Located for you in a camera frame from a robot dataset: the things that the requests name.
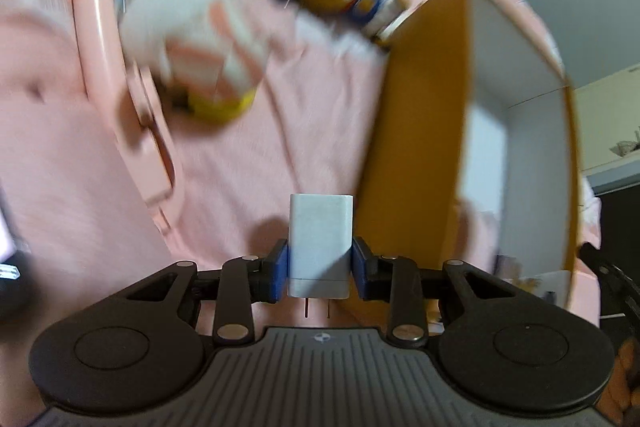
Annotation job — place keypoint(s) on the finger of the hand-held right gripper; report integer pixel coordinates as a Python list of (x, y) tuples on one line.
[(617, 282)]

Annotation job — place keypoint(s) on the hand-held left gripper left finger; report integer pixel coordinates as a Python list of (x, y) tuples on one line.
[(278, 271)]

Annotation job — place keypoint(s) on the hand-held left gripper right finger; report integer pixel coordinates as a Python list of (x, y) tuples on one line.
[(359, 271)]

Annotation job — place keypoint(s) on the white charger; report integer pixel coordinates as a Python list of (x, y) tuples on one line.
[(320, 232)]

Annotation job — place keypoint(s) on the orange storage box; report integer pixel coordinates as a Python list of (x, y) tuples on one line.
[(415, 132)]

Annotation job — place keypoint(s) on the white plush dog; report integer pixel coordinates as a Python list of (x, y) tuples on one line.
[(165, 17)]

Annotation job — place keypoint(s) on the person's right hand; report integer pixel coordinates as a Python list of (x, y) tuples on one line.
[(627, 377)]

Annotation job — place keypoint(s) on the pink printed blanket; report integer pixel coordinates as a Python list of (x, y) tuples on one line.
[(300, 132)]

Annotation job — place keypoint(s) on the yellow round object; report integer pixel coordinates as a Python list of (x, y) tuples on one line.
[(220, 112)]

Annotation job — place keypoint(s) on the black smartphone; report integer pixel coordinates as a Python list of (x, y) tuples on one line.
[(5, 237)]

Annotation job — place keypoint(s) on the pink long case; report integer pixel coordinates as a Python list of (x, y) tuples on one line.
[(100, 32)]

